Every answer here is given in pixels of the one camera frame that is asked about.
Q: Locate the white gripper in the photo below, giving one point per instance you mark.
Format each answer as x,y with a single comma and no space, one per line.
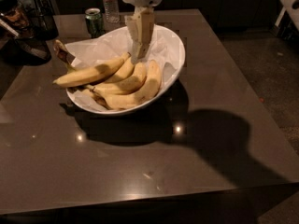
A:
141,25

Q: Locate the yellow banana bunch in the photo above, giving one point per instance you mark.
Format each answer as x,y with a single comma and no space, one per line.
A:
132,85

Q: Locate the white bowl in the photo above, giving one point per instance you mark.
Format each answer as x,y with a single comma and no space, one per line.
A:
174,56

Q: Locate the clear plastic water bottle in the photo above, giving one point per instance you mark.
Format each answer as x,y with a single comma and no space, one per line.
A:
111,10

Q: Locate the white paper liner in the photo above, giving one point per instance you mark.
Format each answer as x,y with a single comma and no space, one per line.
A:
112,44

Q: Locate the green soda can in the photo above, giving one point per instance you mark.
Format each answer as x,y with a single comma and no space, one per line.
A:
94,22

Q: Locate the black mesh basket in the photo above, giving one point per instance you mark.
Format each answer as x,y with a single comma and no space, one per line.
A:
42,20

